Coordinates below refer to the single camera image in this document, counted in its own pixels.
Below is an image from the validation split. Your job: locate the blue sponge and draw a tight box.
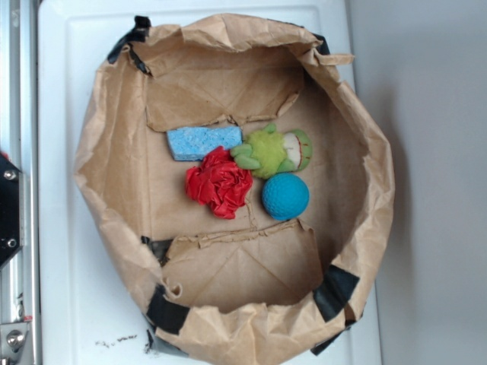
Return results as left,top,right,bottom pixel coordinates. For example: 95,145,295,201
167,126,243,161

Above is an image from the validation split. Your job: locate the brown paper bag bin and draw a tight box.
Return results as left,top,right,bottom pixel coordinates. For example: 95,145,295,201
75,14,395,364

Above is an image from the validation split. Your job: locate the metal frame rail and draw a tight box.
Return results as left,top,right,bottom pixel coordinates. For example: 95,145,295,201
1,1,42,364

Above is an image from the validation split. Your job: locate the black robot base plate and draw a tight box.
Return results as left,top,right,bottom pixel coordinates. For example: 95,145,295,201
0,152,21,269

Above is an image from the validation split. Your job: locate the green plush toy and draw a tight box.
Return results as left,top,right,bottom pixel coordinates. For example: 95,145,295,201
230,122,314,179

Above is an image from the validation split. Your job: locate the crumpled red plastic bag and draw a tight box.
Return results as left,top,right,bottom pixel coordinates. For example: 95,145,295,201
185,146,253,220

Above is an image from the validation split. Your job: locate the blue dimpled ball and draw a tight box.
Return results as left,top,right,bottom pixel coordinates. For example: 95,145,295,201
262,173,310,221

